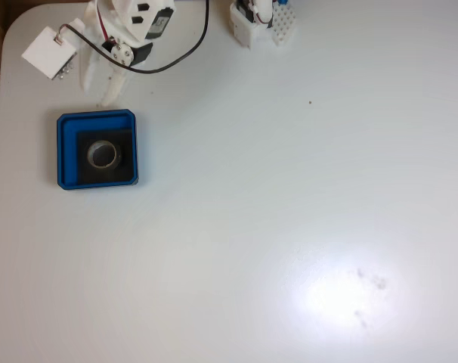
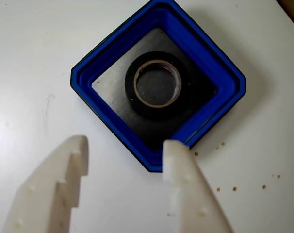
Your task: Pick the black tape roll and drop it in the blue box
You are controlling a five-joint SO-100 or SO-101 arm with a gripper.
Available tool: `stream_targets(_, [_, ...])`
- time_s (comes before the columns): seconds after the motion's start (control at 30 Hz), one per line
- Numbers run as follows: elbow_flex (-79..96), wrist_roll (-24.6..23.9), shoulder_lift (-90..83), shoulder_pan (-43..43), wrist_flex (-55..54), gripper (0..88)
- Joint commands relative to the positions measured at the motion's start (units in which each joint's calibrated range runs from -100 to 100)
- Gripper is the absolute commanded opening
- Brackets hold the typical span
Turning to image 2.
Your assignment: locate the blue square box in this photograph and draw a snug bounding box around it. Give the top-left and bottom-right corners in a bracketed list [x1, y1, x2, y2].
[70, 0, 246, 173]

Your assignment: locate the black tape roll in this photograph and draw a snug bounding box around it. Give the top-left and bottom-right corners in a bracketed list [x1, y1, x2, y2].
[124, 51, 191, 119]

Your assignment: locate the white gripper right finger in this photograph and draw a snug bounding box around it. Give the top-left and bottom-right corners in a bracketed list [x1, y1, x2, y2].
[162, 139, 235, 233]

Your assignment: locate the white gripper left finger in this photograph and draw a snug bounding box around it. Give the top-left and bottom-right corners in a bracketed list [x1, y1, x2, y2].
[2, 135, 89, 233]

